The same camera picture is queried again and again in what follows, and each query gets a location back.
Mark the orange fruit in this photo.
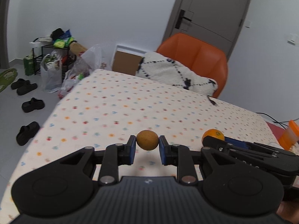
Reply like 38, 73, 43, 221
202, 128, 225, 141

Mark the brown longan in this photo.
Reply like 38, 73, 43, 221
136, 130, 159, 151

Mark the person's right hand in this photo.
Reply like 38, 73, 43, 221
277, 202, 299, 224

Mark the red table mat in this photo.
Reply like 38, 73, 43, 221
266, 122, 285, 141

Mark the floral patterned tablecloth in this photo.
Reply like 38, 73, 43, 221
0, 68, 281, 224

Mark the orange lidded plastic jar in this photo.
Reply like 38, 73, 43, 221
278, 120, 299, 151

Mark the orange leather chair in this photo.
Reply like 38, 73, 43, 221
157, 33, 228, 98

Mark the white black fuzzy cushion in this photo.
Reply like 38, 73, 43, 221
135, 52, 218, 96

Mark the black sandal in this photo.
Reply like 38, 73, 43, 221
16, 121, 40, 146
11, 78, 30, 90
17, 83, 38, 96
21, 98, 45, 113

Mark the cardboard white framed panel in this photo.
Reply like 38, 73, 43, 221
112, 45, 146, 76

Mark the clear plastic bag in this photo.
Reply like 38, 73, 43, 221
58, 42, 112, 99

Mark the white shopping bag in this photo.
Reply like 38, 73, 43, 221
40, 54, 62, 93

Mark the black shelf rack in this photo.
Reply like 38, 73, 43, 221
29, 37, 76, 76

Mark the green carton box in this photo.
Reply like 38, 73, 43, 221
23, 55, 34, 76

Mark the grey door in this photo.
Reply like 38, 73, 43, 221
163, 0, 250, 57

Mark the green slipper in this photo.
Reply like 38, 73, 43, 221
0, 68, 18, 92

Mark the black power cable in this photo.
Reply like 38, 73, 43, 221
255, 112, 290, 129

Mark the white wall switch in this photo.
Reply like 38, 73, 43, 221
287, 33, 298, 46

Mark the black door handle lock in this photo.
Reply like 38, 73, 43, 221
175, 9, 193, 30

